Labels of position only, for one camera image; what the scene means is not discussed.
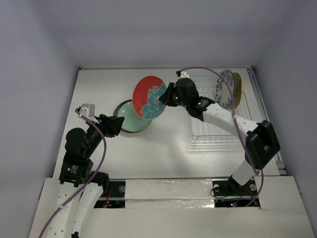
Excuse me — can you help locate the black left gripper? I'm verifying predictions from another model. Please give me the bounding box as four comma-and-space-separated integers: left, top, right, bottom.
84, 113, 124, 156

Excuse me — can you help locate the dark teal plate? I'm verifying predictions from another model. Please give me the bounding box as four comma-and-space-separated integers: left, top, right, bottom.
113, 100, 133, 118

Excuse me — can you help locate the light green plate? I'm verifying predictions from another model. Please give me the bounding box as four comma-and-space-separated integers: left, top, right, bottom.
121, 108, 152, 133

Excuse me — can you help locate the red and teal plate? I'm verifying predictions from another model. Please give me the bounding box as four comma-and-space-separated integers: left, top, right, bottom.
132, 75, 166, 120

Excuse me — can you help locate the blue white patterned plate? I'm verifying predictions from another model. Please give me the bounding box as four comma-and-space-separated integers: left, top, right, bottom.
214, 69, 235, 109

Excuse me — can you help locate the yellow brown plate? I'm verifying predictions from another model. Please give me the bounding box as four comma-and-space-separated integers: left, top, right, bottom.
231, 72, 244, 109

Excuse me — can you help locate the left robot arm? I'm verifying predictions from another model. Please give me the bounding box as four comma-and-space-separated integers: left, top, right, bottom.
39, 109, 124, 238

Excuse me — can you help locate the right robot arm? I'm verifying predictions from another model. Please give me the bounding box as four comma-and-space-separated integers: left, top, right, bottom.
159, 78, 280, 194

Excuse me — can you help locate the white foam block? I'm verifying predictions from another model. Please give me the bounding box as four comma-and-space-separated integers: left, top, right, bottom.
124, 179, 214, 209

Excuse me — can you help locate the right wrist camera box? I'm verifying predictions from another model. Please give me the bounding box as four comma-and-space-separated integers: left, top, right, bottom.
176, 70, 190, 79

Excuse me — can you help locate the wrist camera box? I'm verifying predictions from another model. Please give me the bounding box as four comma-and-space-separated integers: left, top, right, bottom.
75, 104, 95, 119
176, 70, 190, 79

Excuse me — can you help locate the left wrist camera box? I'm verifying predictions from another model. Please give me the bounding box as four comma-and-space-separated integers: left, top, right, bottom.
75, 104, 95, 119

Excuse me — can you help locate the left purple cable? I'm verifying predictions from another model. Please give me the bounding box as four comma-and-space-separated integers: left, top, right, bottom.
37, 106, 107, 238

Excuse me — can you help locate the white wire dish rack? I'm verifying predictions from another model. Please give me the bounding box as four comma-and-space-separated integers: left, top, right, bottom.
190, 76, 258, 143

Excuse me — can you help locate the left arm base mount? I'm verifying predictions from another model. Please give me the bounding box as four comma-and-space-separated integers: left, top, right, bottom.
94, 179, 126, 209

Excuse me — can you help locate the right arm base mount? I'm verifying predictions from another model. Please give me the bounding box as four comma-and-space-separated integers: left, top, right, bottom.
210, 178, 260, 208

